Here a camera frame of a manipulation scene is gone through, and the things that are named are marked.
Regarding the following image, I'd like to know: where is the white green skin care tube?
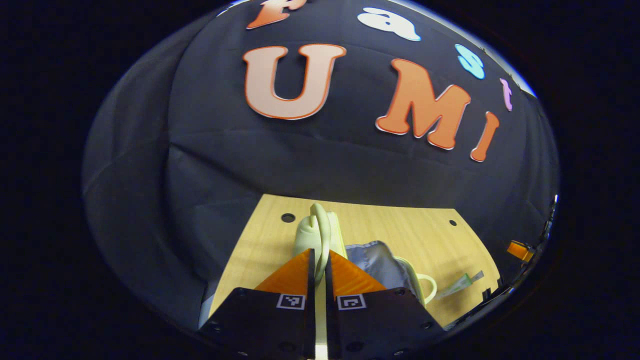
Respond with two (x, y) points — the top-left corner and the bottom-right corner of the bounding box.
(434, 270), (486, 302)

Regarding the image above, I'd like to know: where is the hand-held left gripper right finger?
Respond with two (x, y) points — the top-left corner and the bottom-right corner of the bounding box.
(325, 250), (446, 360)

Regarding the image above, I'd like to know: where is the pale yellow soft suitcase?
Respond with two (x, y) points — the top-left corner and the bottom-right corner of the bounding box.
(292, 202), (438, 360)

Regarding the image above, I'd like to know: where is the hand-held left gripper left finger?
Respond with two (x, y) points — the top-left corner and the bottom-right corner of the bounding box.
(197, 248), (317, 360)

